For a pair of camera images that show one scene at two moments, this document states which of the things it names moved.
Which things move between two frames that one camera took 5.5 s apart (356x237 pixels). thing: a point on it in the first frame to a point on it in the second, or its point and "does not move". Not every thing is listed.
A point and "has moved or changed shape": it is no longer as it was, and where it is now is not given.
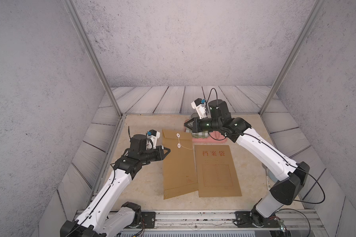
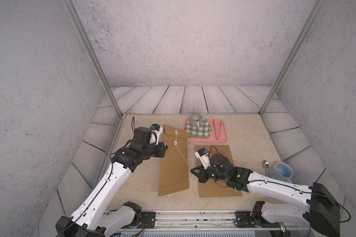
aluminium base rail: x=302 y=220 does not move
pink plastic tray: x=214 y=137 does not move
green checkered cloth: x=201 y=135 does not move
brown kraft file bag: x=179 y=173 has moved or changed shape
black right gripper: x=196 y=128 to x=200 y=175
